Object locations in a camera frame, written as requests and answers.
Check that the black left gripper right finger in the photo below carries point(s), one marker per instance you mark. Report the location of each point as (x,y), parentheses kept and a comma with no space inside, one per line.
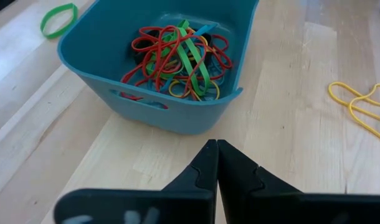
(246,186)

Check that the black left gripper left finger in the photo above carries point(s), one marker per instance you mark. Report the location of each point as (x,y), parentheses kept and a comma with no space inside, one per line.
(196,186)

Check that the teal plastic bin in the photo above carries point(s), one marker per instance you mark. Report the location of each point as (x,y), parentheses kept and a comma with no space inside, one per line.
(183,119)

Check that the yellow rubber band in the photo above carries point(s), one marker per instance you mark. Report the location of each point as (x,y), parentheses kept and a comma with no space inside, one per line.
(350,109)
(177,95)

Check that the teal rubber band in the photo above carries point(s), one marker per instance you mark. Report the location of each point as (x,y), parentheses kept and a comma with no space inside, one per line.
(205,29)
(160,85)

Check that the red rubber band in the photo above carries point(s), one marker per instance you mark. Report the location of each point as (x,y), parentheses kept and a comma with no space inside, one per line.
(137,35)
(129,75)
(229,63)

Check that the green rubber band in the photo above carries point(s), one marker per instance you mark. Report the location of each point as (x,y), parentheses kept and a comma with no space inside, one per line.
(186,56)
(165,38)
(63,28)

